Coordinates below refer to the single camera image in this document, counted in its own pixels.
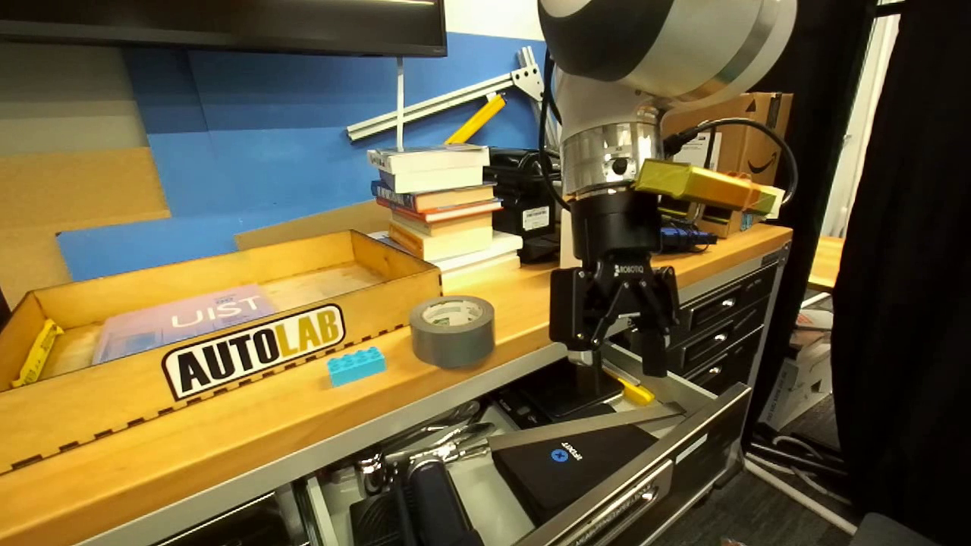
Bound stack of books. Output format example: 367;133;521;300
367;144;521;271

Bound black tool cabinet drawers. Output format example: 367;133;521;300
671;248;785;410

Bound wooden tray with AutoLab sticker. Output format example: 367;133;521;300
0;231;439;474

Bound cardboard box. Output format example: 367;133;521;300
660;90;792;236

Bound black case with blue logo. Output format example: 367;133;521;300
490;424;651;525

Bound aluminium extrusion bar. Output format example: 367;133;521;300
345;45;544;142

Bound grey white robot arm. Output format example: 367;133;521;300
538;0;799;377

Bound grey duct tape roll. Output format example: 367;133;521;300
410;295;494;371

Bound yellow tool in tray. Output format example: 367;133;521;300
12;317;62;387

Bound black monitor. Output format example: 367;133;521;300
0;0;446;57

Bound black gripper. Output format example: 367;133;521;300
550;188;679;377

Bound blue toy building brick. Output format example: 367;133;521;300
327;345;384;386

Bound metal drawer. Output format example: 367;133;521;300
294;352;749;546

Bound black electronic box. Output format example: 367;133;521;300
484;151;558;264

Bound yellow bar tool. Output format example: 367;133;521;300
446;93;505;144

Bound small yellow block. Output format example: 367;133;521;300
621;383;655;406

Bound black camera cable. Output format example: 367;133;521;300
660;115;802;205

